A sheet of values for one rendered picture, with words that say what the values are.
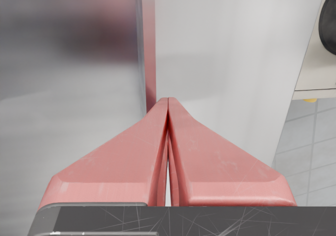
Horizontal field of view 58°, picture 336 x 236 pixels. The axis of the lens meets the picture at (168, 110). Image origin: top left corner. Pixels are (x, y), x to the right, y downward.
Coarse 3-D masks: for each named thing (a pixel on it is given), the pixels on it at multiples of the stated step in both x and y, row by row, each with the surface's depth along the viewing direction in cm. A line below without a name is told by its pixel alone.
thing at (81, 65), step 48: (0, 0) 12; (48, 0) 12; (96, 0) 12; (144, 0) 9; (0, 48) 13; (48, 48) 13; (96, 48) 14; (144, 48) 10; (0, 96) 14; (48, 96) 14; (96, 96) 15; (144, 96) 12; (0, 144) 16; (48, 144) 16; (96, 144) 17; (0, 192) 17
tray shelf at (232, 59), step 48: (192, 0) 13; (240, 0) 14; (288, 0) 14; (192, 48) 15; (240, 48) 15; (288, 48) 15; (192, 96) 16; (240, 96) 17; (288, 96) 17; (240, 144) 19
